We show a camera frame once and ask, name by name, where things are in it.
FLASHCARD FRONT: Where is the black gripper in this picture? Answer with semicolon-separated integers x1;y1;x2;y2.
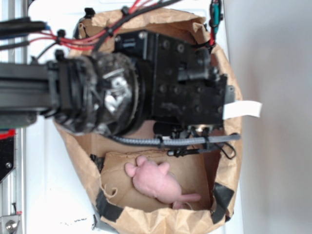
115;30;227;128

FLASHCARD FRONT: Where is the aluminium frame rail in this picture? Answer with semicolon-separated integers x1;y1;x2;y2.
0;0;28;234

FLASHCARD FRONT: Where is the pink plush mouse toy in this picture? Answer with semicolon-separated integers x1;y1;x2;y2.
124;156;201;209

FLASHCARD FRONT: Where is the black metal bracket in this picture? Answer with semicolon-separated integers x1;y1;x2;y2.
0;129;16;182

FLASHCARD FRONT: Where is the red and black wire bundle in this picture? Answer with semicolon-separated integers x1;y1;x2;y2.
29;0;186;61

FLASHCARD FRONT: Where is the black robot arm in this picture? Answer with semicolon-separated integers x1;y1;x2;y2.
0;30;235;139

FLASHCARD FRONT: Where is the white flat ribbon cable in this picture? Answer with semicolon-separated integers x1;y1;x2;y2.
223;100;263;120

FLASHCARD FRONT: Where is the brown paper lined box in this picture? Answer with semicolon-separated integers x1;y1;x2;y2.
55;8;243;234

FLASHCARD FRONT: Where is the silver corner bracket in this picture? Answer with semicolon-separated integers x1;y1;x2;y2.
0;215;21;234

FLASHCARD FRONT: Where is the grey braided cable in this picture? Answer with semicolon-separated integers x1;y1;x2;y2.
108;132;241;149

